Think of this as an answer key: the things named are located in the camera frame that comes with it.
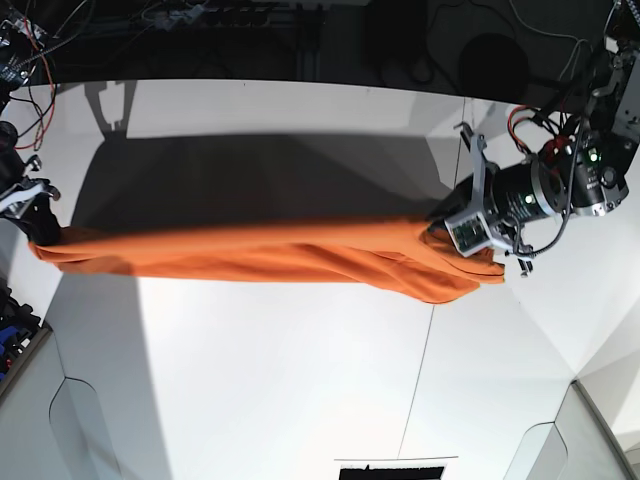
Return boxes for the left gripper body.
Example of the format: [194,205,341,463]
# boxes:
[456,121,533,275]

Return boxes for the grey panel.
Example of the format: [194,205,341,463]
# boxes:
[1,331,124,479]
[505,380,639,480]

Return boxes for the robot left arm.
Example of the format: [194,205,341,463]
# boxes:
[428,1,639,276]

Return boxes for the grey left side panel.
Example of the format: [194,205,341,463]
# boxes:
[1,331,124,479]

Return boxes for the black round stool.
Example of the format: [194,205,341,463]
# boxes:
[458,33,530,103]

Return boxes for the blue black clutter bin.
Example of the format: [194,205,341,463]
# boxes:
[0,279,42,380]

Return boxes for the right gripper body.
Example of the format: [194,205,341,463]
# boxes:
[1,155,60,218]

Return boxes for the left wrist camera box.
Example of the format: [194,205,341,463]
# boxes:
[444,209,492,258]

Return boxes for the orange t-shirt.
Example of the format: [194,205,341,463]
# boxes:
[29,216,505,305]

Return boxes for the grey right side panel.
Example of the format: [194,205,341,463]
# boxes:
[505,380,639,480]

